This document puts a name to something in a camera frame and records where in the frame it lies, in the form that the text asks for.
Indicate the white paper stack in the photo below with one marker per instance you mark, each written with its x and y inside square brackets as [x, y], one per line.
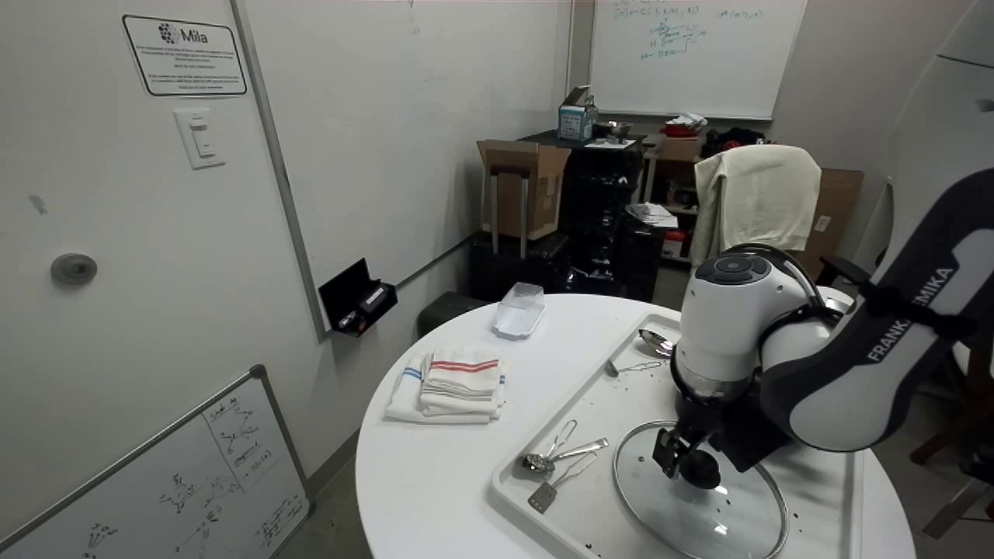
[652, 214]

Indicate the whiteboard with green writing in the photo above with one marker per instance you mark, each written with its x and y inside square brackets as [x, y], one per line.
[702, 56]

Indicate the large blank wall whiteboard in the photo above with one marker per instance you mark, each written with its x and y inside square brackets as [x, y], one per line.
[414, 144]

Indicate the large metal spoon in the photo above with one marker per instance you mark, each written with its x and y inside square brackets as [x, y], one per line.
[652, 341]

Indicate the white wall sign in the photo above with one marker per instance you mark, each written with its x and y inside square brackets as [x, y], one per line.
[186, 54]

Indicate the black low cabinet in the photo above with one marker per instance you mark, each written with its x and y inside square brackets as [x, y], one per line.
[444, 312]

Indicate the small whiteboard leaning on wall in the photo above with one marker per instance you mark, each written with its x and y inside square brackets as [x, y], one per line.
[186, 485]

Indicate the black marker holder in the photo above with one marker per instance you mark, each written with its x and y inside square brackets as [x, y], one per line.
[357, 298]

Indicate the small cardboard box on shelf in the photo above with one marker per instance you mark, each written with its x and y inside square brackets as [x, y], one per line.
[677, 146]

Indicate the black tall shelf cabinet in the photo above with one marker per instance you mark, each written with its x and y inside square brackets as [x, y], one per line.
[600, 218]

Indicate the folded white red-striped towel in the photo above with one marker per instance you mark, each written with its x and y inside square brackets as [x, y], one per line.
[454, 389]

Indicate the teal tissue box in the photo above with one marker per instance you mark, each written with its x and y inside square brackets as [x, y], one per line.
[577, 123]

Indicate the clear plastic container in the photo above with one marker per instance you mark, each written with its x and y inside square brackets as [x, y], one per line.
[517, 312]

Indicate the open brown cardboard box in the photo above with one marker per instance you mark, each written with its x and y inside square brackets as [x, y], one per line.
[528, 192]

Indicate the flat brown cardboard sheet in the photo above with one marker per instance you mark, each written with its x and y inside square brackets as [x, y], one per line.
[841, 205]

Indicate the small grey metal tag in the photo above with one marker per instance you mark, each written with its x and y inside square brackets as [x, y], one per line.
[541, 498]

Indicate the round grey wall stopper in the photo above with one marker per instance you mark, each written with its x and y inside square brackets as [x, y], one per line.
[71, 267]

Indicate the white plastic tray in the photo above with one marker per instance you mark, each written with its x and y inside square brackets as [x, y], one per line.
[600, 508]

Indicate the glass lid with black knob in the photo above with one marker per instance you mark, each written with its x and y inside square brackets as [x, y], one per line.
[693, 516]

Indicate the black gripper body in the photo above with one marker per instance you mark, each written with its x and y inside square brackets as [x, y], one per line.
[706, 423]

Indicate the white light switch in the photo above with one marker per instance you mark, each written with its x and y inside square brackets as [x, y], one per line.
[200, 140]

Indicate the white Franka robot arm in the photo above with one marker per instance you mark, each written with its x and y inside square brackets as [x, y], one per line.
[746, 312]

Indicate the cream cloth over chair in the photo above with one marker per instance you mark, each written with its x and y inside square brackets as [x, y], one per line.
[757, 202]

